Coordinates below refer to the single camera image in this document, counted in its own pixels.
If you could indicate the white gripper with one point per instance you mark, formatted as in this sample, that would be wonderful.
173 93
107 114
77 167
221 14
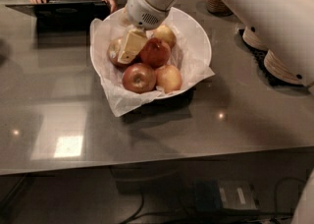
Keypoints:
142 9

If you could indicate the red-yellow apple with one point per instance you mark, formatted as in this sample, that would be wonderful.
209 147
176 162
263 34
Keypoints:
113 52

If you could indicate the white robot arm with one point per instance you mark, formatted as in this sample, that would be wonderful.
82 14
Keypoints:
286 26

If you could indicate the centre red apple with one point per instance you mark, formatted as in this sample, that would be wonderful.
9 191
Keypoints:
155 53

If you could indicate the back yellow apple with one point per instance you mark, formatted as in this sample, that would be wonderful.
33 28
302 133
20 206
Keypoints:
165 33

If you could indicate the yellow apple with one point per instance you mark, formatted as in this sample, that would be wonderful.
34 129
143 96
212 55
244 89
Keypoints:
168 78
165 33

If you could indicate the white bowl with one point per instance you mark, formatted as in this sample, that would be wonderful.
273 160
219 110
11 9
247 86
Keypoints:
196 41

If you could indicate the front red-green apple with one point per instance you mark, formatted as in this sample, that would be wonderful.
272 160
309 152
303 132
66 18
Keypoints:
139 78

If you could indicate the front right yellow apple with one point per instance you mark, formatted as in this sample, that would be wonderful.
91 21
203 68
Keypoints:
168 78

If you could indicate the white paper liner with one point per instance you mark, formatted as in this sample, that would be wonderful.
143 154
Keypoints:
114 93

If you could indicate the black laptop with stickers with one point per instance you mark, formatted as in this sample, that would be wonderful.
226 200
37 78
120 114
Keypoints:
62 10

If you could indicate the glass jar with cereal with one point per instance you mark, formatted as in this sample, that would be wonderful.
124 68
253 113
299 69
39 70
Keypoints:
217 7

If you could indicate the rear stack of paper plates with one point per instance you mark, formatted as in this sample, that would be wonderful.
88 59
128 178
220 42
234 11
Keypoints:
251 39

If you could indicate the stack of paper plates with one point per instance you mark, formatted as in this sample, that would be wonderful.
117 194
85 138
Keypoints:
251 39
277 69

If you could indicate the black mat under plates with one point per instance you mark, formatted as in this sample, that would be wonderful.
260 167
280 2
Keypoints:
259 56

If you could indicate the front stack of paper plates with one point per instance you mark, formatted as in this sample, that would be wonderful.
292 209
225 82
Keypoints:
277 69

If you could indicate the box under table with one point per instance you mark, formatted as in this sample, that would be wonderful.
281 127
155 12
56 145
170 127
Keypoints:
230 196

